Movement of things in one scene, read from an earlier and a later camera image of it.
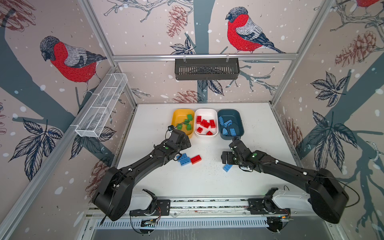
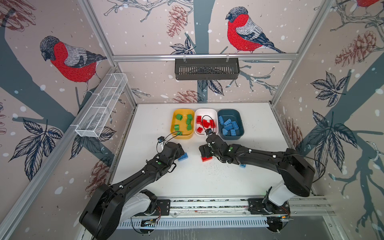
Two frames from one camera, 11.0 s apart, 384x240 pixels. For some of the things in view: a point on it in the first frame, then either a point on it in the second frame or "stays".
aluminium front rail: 218,207 stays
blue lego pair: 183,159 → 235,125
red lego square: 212,123 stays
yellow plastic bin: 183,120 stays
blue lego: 221,120 stays
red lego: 195,159 → 204,159
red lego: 205,123 stays
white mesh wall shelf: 91,123 stays
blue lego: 228,123 stays
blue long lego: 227,167 → 228,126
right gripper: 228,157 → 206,147
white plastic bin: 206,114 stays
